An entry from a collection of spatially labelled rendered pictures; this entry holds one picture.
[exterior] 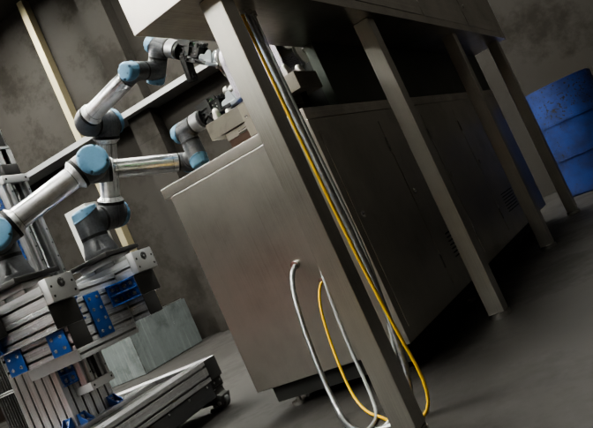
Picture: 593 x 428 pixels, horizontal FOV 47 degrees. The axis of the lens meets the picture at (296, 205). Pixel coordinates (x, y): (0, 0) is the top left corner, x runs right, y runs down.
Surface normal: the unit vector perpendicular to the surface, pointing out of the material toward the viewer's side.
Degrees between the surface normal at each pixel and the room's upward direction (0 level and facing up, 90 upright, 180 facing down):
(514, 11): 90
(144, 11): 90
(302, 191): 90
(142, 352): 90
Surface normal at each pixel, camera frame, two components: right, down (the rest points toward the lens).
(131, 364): -0.38, 0.12
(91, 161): 0.41, -0.28
